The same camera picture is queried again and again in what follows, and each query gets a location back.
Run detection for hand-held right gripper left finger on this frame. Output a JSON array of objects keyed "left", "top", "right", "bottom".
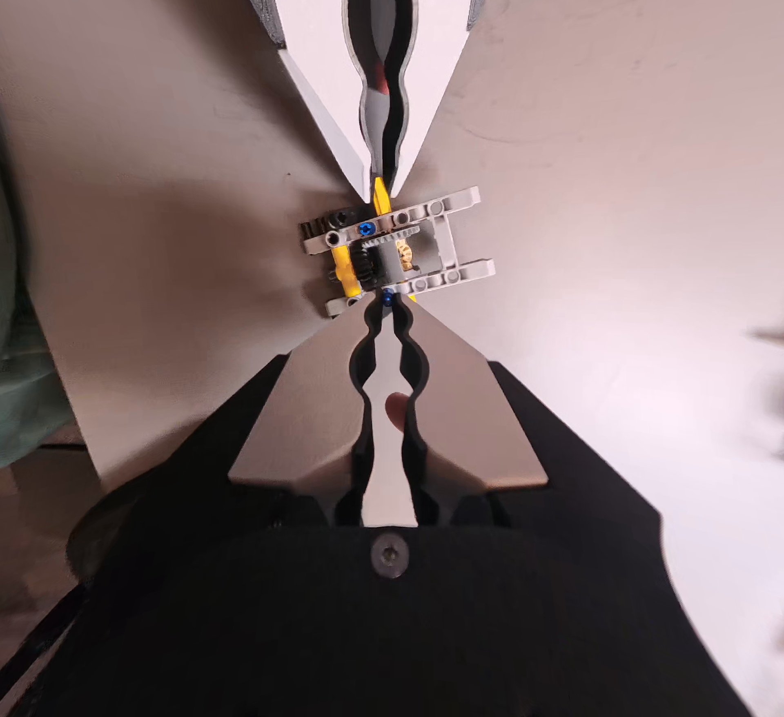
[{"left": 228, "top": 291, "right": 383, "bottom": 510}]

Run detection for person's green sweatshirt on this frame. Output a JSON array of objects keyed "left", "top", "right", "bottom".
[{"left": 0, "top": 117, "right": 74, "bottom": 467}]

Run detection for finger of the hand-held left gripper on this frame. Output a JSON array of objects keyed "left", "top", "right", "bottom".
[
  {"left": 259, "top": 0, "right": 376, "bottom": 205},
  {"left": 381, "top": 0, "right": 486, "bottom": 201}
]

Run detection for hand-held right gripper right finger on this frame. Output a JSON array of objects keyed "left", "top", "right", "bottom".
[{"left": 392, "top": 293, "right": 549, "bottom": 512}]

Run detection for grey lego frame assembly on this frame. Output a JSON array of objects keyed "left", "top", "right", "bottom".
[{"left": 300, "top": 186, "right": 496, "bottom": 318}]

